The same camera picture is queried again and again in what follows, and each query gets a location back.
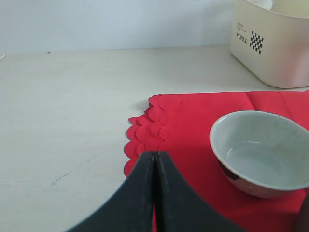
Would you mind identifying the grey ceramic bowl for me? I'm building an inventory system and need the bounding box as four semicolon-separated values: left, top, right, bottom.
209;110;309;198

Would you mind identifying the cream plastic bin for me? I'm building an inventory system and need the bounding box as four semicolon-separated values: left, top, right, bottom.
230;0;309;88

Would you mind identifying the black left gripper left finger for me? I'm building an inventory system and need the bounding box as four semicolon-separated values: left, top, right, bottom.
68;151;155;232

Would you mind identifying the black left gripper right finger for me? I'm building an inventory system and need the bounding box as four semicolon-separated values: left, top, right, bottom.
154;151;244;232

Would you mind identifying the red cloth placemat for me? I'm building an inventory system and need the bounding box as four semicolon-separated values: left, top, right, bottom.
124;91;309;232

